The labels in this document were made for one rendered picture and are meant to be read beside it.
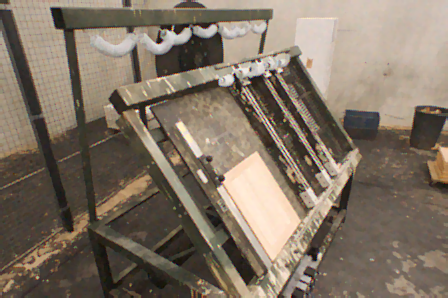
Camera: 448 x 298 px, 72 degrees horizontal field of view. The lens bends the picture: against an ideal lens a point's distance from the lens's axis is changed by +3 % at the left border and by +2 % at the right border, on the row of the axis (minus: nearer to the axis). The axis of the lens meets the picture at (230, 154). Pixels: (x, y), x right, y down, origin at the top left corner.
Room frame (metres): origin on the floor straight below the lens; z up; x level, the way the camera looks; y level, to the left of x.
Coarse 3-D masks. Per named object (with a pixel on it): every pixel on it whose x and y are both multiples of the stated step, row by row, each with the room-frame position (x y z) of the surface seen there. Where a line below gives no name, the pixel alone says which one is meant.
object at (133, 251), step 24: (216, 216) 1.95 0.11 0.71; (96, 240) 1.70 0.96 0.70; (120, 240) 1.59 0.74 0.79; (168, 240) 2.35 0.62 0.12; (96, 264) 1.74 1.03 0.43; (144, 264) 1.42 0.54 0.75; (168, 264) 1.37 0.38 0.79; (240, 264) 1.33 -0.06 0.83; (192, 288) 1.20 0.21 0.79; (216, 288) 1.20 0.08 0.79
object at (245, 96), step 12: (252, 72) 2.11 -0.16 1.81; (240, 84) 2.14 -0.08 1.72; (240, 96) 2.14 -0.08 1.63; (252, 96) 2.15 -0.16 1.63; (252, 108) 2.08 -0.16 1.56; (264, 120) 2.07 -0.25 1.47; (264, 132) 2.02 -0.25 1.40; (276, 144) 1.97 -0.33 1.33; (276, 156) 1.97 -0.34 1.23; (288, 156) 1.96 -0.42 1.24; (288, 168) 1.91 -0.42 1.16; (300, 180) 1.86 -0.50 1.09; (300, 192) 1.85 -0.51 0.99; (312, 192) 1.85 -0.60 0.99; (312, 204) 1.80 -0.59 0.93
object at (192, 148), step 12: (180, 132) 1.53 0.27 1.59; (192, 144) 1.52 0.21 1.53; (192, 156) 1.49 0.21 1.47; (204, 168) 1.44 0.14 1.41; (216, 192) 1.40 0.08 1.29; (228, 204) 1.37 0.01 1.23; (240, 216) 1.36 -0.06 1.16; (240, 228) 1.31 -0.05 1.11; (252, 240) 1.29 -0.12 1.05; (252, 252) 1.27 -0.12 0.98; (264, 264) 1.23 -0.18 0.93
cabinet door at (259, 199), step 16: (256, 160) 1.79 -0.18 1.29; (224, 176) 1.52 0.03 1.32; (240, 176) 1.60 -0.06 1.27; (256, 176) 1.69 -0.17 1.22; (272, 176) 1.78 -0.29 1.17; (240, 192) 1.51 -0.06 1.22; (256, 192) 1.59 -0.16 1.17; (272, 192) 1.68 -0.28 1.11; (240, 208) 1.42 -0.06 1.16; (256, 208) 1.50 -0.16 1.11; (272, 208) 1.58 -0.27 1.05; (288, 208) 1.66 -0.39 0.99; (256, 224) 1.41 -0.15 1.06; (272, 224) 1.48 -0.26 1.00; (288, 224) 1.56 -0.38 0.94; (272, 240) 1.40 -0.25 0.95; (272, 256) 1.31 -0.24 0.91
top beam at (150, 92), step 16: (240, 64) 2.27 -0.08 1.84; (256, 64) 2.42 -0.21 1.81; (160, 80) 1.62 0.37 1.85; (176, 80) 1.70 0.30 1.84; (192, 80) 1.79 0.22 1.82; (208, 80) 1.89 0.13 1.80; (112, 96) 1.42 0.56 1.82; (128, 96) 1.41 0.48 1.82; (144, 96) 1.47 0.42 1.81; (160, 96) 1.55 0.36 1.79; (176, 96) 1.72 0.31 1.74
